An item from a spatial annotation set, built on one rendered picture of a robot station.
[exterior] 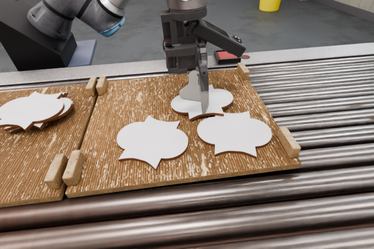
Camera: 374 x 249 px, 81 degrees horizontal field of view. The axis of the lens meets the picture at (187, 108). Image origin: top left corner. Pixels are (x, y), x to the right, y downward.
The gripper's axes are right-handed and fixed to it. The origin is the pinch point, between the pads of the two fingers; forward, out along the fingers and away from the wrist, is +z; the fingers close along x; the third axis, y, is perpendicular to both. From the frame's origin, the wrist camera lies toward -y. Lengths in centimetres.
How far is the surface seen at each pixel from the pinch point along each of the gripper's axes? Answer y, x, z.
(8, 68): 213, -233, 91
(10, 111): 42.8, 1.0, -2.3
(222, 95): -5.1, 1.1, 0.3
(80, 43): 47, -63, 7
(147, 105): 13.4, -0.5, 1.6
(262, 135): -9.7, 14.5, 1.2
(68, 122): 31.1, 2.8, 1.2
